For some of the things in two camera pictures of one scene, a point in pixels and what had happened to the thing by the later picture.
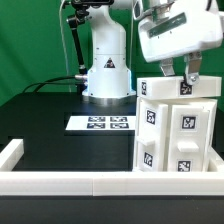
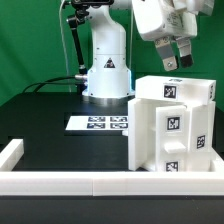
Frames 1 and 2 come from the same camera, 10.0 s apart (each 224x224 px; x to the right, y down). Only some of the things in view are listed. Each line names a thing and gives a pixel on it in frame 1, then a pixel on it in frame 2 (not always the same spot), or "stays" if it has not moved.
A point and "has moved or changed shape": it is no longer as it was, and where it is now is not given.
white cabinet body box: (174, 134) has moved or changed shape
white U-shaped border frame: (107, 183) stays
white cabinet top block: (165, 87) has moved or changed shape
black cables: (51, 81) stays
